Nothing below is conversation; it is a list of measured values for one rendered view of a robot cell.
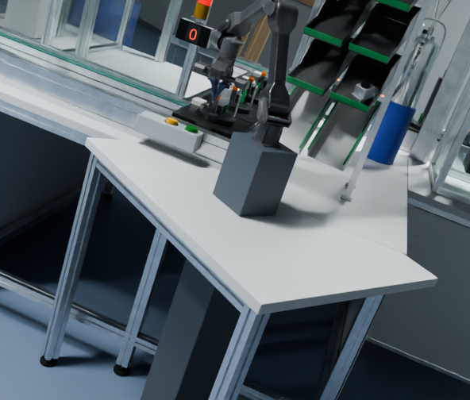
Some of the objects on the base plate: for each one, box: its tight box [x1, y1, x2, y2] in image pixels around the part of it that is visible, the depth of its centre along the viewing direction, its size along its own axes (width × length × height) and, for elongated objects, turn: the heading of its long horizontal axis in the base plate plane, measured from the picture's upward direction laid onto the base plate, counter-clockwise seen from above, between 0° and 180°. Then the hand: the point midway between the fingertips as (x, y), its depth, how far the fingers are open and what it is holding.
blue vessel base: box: [360, 97, 416, 165], centre depth 288 cm, size 16×16×27 cm
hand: (217, 90), depth 208 cm, fingers closed
